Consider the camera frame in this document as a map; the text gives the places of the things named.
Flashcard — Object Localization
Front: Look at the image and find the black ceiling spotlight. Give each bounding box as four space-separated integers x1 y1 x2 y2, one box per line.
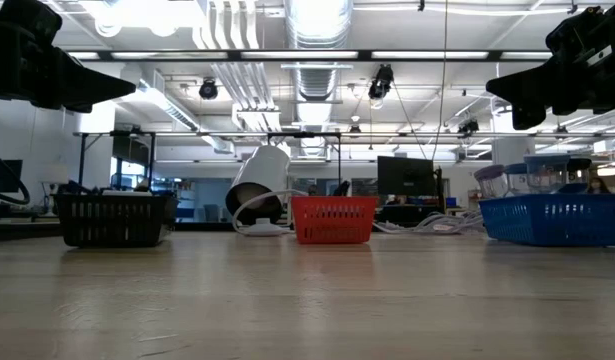
456 117 481 137
369 63 396 101
198 77 220 101

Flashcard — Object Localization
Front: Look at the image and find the blue plastic basket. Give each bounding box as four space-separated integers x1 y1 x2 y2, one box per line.
479 192 615 248

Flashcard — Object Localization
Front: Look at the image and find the red plastic basket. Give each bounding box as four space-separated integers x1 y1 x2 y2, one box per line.
290 195 380 245

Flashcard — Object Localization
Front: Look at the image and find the pale purple sand timer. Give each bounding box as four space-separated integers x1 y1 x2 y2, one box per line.
474 164 509 199

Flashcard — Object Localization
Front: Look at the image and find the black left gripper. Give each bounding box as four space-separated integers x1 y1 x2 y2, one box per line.
0 0 137 114

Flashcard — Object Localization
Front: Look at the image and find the white cylindrical lamp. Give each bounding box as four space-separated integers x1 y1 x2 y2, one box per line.
224 144 292 225

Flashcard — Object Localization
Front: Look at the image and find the white lamp cable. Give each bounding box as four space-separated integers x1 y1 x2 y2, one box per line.
231 188 311 235

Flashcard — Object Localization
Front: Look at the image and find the black ceiling light rail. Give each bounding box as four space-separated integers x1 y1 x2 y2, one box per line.
66 48 553 63

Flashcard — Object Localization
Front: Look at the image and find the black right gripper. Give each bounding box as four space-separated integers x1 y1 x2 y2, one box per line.
485 0 615 131

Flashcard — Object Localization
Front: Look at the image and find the white round puck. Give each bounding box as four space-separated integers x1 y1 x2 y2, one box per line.
239 217 289 237

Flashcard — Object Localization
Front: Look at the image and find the black computer monitor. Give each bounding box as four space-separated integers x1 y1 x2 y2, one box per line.
376 155 435 198

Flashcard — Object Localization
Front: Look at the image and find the coiled white cable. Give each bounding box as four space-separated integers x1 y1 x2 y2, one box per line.
374 208 487 236

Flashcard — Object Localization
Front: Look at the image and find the black plastic basket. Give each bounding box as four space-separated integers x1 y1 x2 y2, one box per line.
51 192 179 249

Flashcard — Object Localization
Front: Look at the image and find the silver ventilation duct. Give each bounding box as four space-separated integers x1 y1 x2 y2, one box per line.
285 0 354 160

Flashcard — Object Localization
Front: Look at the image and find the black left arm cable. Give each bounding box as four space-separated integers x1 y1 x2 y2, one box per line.
0 144 31 206

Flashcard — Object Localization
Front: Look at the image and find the black metal rack frame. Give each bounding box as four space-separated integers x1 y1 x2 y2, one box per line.
75 129 344 197

